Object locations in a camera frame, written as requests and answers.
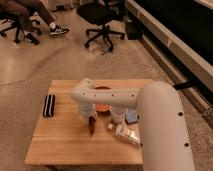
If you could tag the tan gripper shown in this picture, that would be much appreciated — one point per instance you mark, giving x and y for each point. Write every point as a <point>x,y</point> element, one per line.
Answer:
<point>85,117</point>

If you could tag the dark red pepper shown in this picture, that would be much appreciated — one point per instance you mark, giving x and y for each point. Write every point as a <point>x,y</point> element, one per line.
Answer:
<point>92,123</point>

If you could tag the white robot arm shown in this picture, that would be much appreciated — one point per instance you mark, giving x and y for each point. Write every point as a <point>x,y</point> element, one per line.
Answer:
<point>162,124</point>

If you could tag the small white cube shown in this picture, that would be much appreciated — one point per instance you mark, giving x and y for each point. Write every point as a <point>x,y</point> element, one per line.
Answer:
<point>110,126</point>

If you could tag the white plastic cup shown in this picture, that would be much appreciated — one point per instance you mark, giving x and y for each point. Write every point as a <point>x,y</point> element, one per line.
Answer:
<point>118,114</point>

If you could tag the wooden table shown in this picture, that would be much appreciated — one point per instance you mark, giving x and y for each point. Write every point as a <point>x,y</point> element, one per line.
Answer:
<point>64,139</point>

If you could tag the black white striped eraser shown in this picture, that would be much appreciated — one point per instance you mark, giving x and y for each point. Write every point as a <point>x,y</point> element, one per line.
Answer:
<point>48,110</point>

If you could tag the blue sponge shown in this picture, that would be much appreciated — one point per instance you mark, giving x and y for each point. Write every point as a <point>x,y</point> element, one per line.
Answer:
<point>131,117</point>

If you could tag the clear plastic packet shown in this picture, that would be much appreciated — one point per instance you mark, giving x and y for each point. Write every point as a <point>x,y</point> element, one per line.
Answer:
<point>127,134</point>

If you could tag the black office chair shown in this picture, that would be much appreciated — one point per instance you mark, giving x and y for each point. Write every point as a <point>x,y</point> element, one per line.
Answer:
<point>101,14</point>
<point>15,24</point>

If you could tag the black office chair left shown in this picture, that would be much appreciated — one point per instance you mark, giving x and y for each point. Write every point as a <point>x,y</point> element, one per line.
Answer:
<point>15,24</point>

